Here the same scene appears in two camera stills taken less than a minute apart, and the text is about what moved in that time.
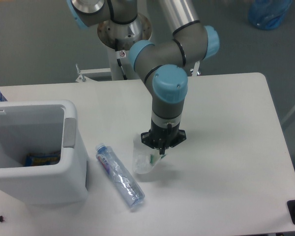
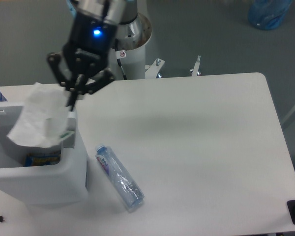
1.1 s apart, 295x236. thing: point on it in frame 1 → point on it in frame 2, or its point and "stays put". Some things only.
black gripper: x=162 y=138 → x=91 y=39
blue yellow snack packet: x=32 y=159 stays put
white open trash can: x=18 y=128 stays put
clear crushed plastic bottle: x=128 y=185 stays put
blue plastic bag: x=268 y=14 stays put
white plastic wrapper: x=144 y=157 → x=45 y=120
